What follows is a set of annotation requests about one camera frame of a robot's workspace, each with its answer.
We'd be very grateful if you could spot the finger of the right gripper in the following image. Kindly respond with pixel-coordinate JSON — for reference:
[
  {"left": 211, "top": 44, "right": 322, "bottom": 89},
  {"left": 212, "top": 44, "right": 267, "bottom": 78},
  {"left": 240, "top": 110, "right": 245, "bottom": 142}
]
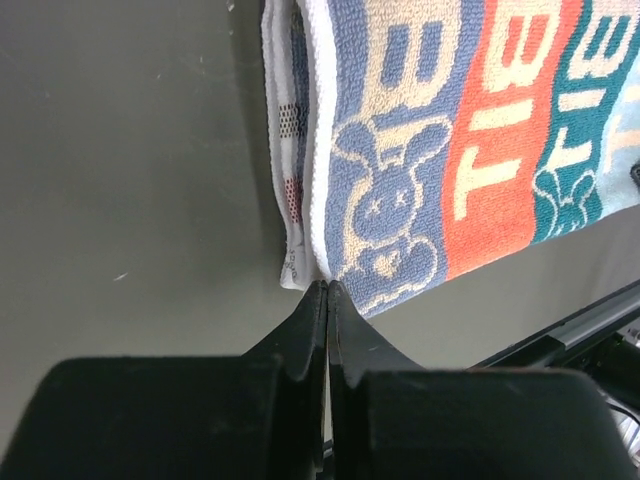
[{"left": 630, "top": 162, "right": 640, "bottom": 189}]

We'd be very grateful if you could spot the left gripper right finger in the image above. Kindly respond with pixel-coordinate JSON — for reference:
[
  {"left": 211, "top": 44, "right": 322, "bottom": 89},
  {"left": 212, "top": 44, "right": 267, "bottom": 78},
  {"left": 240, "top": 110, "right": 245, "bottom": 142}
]
[{"left": 327, "top": 282, "right": 639, "bottom": 479}]

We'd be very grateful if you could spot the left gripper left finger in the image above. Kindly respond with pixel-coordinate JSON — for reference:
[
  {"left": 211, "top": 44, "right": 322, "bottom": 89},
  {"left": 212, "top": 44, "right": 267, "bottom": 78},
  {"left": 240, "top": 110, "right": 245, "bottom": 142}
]
[{"left": 1, "top": 281, "right": 328, "bottom": 479}]

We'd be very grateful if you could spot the colourful rabbit print towel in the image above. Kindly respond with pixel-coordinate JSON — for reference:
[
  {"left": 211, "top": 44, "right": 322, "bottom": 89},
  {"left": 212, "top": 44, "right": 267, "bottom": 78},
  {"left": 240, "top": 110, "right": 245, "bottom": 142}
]
[{"left": 261, "top": 0, "right": 639, "bottom": 317}]

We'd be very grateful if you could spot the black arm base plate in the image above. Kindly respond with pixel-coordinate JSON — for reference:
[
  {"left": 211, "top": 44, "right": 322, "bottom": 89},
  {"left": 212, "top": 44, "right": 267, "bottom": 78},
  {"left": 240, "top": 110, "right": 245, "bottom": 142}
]
[{"left": 474, "top": 280, "right": 639, "bottom": 368}]

